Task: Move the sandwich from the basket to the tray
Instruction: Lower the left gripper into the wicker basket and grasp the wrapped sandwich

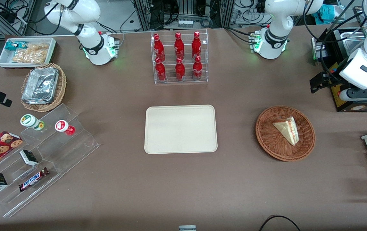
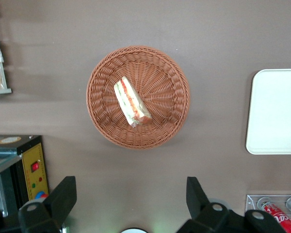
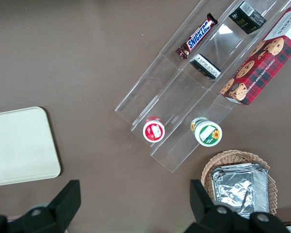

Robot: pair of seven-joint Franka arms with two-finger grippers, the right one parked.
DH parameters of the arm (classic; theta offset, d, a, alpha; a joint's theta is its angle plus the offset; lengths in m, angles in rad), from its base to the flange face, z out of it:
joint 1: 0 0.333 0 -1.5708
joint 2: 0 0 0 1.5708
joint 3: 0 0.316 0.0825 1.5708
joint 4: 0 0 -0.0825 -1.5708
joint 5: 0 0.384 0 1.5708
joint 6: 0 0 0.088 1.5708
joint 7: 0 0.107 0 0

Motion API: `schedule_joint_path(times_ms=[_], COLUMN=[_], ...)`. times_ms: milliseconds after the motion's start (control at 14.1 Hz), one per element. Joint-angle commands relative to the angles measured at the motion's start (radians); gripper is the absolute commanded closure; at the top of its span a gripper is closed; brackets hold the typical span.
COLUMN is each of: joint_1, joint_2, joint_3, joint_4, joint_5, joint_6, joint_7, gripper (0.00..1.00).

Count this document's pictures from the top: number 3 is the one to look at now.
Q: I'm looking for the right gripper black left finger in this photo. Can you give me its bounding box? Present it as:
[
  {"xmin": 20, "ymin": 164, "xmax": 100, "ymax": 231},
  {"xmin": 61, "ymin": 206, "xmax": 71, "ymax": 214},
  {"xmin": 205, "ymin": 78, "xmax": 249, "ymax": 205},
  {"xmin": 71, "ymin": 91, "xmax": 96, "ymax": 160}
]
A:
[{"xmin": 0, "ymin": 179, "xmax": 82, "ymax": 233}]

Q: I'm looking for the black box with gold print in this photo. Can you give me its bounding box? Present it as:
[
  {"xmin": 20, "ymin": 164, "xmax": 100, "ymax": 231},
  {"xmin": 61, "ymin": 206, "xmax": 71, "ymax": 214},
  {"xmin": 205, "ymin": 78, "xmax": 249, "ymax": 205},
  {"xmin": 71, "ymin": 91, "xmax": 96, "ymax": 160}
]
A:
[{"xmin": 228, "ymin": 0, "xmax": 267, "ymax": 35}]

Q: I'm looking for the red lidded small jar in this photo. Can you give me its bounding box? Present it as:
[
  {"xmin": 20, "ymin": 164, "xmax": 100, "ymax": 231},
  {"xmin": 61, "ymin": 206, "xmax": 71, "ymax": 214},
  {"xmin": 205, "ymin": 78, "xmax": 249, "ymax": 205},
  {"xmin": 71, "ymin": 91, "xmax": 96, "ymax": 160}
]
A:
[{"xmin": 143, "ymin": 116, "xmax": 166, "ymax": 142}]

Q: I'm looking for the black box with white label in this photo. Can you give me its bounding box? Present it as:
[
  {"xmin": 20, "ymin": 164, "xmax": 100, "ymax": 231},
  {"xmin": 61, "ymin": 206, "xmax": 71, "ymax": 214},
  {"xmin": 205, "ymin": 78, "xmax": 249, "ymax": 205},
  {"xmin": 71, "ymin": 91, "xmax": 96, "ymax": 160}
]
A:
[{"xmin": 189, "ymin": 53, "xmax": 222, "ymax": 80}]

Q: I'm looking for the cream rectangular serving tray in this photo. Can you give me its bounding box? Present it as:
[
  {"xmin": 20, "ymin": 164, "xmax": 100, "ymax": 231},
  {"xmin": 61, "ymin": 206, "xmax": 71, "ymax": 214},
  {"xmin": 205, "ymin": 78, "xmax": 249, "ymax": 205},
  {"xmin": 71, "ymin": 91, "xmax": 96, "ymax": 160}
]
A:
[{"xmin": 0, "ymin": 106, "xmax": 62, "ymax": 187}]

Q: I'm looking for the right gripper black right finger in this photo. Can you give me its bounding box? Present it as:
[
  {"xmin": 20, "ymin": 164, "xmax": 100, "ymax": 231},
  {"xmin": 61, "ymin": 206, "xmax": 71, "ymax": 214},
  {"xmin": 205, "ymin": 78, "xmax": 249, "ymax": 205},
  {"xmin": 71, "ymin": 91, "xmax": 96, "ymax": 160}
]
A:
[{"xmin": 185, "ymin": 179, "xmax": 290, "ymax": 233}]

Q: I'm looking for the green lidded sunflower jar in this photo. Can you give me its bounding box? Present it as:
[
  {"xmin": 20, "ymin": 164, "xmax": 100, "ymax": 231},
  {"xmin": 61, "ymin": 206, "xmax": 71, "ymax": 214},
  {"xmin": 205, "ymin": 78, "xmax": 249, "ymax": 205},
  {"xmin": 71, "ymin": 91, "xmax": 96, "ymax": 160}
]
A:
[{"xmin": 190, "ymin": 116, "xmax": 223, "ymax": 147}]

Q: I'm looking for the aluminium foil container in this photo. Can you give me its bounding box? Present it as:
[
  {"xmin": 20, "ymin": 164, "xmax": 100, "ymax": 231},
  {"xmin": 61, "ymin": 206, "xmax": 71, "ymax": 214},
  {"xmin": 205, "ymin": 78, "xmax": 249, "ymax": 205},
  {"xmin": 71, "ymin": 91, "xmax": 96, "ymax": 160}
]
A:
[{"xmin": 210, "ymin": 163, "xmax": 270, "ymax": 219}]

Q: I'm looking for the light wicker basket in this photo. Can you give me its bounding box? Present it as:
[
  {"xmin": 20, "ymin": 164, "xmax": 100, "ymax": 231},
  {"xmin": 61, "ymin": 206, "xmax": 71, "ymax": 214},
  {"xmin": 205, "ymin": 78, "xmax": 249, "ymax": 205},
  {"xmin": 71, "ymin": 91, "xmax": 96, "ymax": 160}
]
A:
[{"xmin": 200, "ymin": 150, "xmax": 277, "ymax": 216}]

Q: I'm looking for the clear acrylic stepped shelf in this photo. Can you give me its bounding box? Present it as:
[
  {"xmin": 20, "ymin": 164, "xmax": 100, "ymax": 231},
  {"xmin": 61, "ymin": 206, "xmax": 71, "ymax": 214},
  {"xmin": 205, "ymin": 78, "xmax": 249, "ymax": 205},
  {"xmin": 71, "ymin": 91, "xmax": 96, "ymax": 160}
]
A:
[{"xmin": 114, "ymin": 0, "xmax": 291, "ymax": 173}]

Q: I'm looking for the Snickers chocolate bar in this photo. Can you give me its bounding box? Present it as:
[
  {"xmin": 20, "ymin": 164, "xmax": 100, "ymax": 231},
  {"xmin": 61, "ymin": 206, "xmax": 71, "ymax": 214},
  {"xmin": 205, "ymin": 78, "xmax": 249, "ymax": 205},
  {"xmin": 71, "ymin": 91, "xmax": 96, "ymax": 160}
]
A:
[{"xmin": 176, "ymin": 13, "xmax": 219, "ymax": 60}]

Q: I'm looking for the red tartan cookie box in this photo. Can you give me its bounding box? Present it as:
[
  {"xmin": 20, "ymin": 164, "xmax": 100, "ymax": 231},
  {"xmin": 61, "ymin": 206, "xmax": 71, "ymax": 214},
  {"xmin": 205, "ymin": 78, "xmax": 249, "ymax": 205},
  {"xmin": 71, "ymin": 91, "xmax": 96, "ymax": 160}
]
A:
[{"xmin": 219, "ymin": 1, "xmax": 291, "ymax": 107}]

